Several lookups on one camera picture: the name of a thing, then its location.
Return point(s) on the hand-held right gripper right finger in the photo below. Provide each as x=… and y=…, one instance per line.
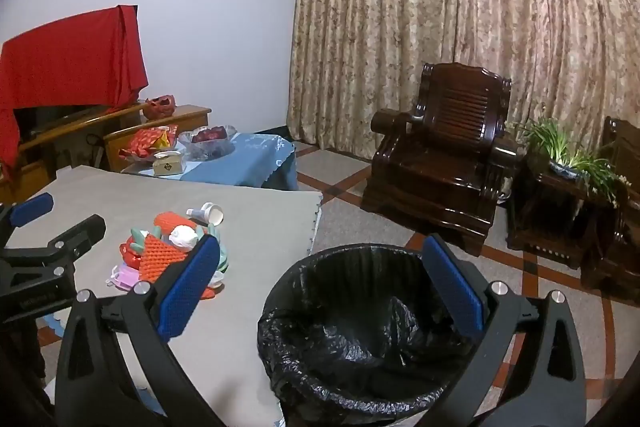
x=452, y=287

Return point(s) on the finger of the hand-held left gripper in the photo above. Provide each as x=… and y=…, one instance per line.
x=82, y=232
x=31, y=208

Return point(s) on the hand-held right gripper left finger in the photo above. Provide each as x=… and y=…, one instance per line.
x=190, y=289

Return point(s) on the green rubber glove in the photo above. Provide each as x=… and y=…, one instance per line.
x=222, y=252

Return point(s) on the red plastic bag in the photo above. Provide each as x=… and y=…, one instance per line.
x=129, y=254

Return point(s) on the white tissue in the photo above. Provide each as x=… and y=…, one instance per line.
x=182, y=238

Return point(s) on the trash bin with black bag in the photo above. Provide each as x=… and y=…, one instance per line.
x=360, y=322

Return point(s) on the orange sponge cloth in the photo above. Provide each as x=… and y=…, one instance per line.
x=172, y=222

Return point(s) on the white paper cup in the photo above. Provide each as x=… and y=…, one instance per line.
x=210, y=213

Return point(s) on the grey floor mat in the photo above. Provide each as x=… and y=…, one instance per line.
x=250, y=227

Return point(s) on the black television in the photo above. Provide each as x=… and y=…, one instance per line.
x=55, y=119

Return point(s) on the light wooden cabinet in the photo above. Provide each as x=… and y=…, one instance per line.
x=125, y=134

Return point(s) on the wooden tissue box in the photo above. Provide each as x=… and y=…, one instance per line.
x=169, y=164

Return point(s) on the dark wooden side table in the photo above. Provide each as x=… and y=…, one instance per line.
x=550, y=217

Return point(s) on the dark wooden armchair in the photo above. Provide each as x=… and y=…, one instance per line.
x=620, y=232
x=440, y=157

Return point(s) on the blue tablecloth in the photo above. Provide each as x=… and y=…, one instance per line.
x=250, y=162

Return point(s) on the glass fruit bowl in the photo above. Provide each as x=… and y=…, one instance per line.
x=207, y=139

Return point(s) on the red cloth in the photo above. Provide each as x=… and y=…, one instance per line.
x=70, y=62

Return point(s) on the green potted plant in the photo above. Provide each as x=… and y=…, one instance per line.
x=565, y=147

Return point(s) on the beige patterned curtain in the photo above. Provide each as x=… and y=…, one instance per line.
x=450, y=17

